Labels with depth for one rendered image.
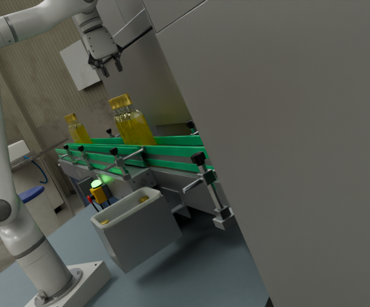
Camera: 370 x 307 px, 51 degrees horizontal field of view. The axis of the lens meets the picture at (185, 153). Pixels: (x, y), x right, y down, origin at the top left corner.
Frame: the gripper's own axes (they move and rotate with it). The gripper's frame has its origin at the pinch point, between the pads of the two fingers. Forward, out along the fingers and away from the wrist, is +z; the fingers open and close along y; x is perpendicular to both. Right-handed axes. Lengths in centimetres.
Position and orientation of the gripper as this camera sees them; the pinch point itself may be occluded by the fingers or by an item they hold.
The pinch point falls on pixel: (112, 69)
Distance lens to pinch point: 149.8
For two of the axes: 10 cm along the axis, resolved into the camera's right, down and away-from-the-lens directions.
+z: 4.0, 8.9, 2.2
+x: 4.2, 0.3, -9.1
